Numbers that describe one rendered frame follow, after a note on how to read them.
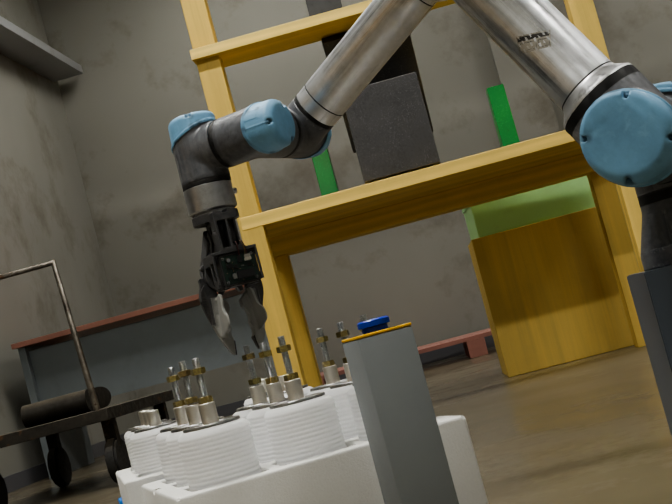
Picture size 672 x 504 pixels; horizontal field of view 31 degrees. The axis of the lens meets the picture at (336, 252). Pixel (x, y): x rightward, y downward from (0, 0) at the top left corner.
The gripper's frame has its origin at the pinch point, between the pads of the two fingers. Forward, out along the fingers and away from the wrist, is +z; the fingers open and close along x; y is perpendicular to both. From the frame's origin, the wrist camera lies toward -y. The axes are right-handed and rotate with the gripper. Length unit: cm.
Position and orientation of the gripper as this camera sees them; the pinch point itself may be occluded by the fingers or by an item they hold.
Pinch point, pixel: (244, 343)
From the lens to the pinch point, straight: 187.2
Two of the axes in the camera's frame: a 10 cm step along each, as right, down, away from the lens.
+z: 2.5, 9.6, -0.7
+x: 9.1, -2.1, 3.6
